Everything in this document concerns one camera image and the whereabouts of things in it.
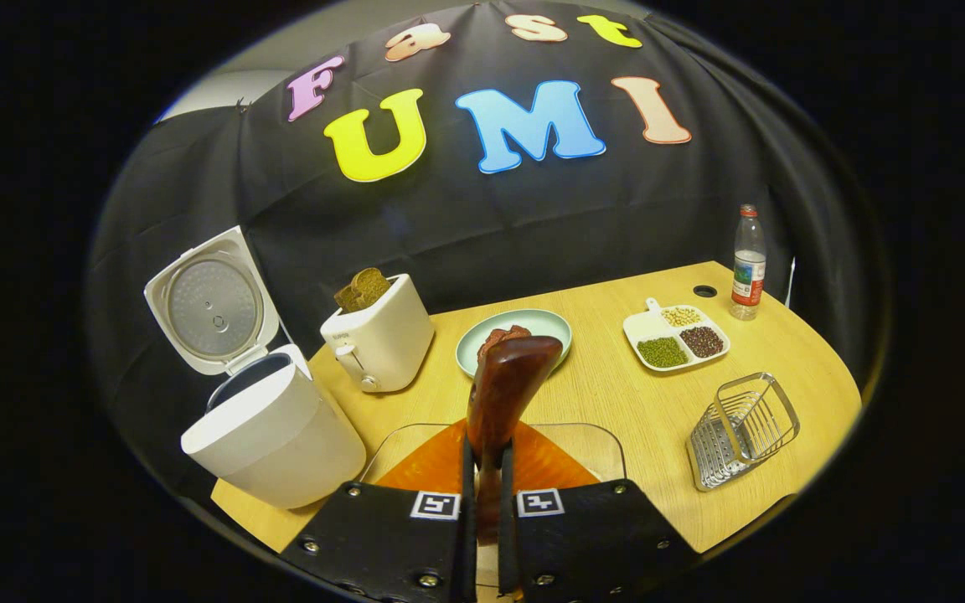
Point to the reddish brown meat piece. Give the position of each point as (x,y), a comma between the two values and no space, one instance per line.
(514,331)
(489,342)

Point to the brown bread slice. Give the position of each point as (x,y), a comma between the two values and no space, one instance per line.
(348,299)
(372,286)

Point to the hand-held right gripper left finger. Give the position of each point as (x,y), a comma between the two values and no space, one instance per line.
(468,553)

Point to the thin white strip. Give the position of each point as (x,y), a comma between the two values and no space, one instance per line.
(791,280)

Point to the pale green plate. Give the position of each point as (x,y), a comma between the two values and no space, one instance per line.
(545,327)

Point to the white divided bean dish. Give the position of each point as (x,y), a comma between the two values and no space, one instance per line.
(675,339)

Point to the clear plastic water bottle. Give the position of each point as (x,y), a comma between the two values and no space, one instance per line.
(748,276)

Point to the white toaster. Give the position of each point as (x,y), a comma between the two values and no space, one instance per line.
(386,339)

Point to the white rice cooker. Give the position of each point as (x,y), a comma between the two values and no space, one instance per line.
(273,435)

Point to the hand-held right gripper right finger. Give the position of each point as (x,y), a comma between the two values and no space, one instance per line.
(506,553)

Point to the brown wooden spoon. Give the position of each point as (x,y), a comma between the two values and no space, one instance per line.
(503,394)

